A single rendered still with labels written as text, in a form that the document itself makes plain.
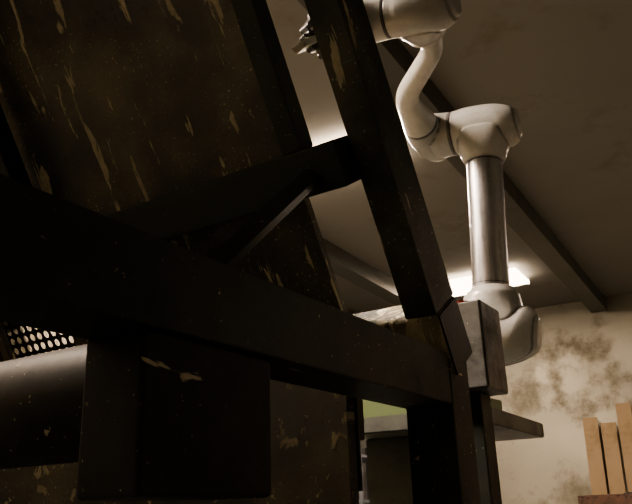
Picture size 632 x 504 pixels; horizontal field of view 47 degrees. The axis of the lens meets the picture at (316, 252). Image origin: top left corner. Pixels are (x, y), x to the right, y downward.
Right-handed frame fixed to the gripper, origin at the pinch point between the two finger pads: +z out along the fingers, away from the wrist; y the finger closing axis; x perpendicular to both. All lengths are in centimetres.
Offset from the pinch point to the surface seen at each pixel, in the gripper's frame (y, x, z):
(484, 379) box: 73, 3, 18
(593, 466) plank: 525, 304, -639
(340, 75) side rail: 11.1, -12.5, 24.5
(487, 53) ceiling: 31, 47, -314
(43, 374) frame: 21, 8, 90
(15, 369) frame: 18, 14, 88
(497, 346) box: 73, 2, 7
